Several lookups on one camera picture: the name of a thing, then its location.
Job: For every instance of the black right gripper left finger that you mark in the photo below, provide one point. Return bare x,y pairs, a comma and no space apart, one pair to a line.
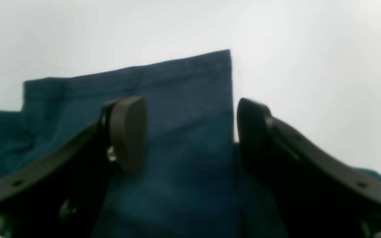
61,195

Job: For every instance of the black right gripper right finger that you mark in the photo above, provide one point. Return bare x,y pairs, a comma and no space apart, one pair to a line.
317,196

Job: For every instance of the navy blue T-shirt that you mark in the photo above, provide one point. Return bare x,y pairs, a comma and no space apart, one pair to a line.
192,184

